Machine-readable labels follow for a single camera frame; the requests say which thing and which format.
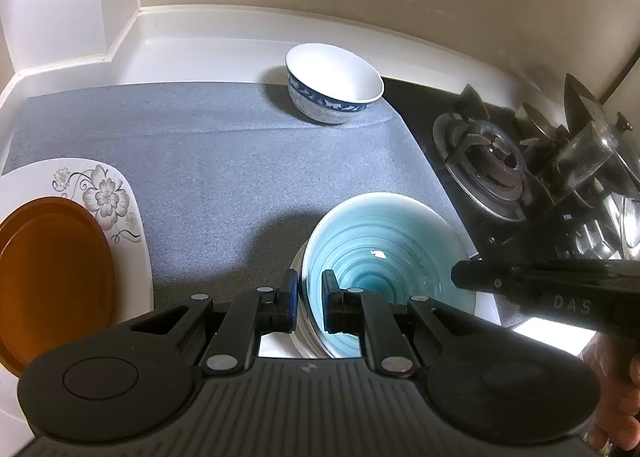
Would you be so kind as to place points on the grey dish mat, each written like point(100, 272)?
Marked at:
point(230, 179)

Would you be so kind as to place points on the glass jar on stove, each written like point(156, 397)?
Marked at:
point(582, 157)

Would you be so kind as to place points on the person right hand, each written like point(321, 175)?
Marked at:
point(616, 420)

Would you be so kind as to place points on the white bowl blue pattern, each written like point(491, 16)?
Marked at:
point(329, 84)

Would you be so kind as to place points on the brown round plate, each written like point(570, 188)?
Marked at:
point(58, 280)

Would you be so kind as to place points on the black gas stove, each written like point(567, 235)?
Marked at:
point(494, 163)

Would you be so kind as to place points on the large white floral plate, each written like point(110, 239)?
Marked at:
point(106, 195)

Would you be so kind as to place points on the cream bowls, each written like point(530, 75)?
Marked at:
point(310, 341)

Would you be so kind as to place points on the light blue ceramic bowl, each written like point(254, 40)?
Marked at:
point(384, 242)

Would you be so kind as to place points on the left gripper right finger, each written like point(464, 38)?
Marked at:
point(367, 315)

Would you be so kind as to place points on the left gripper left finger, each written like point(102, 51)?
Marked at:
point(240, 325)

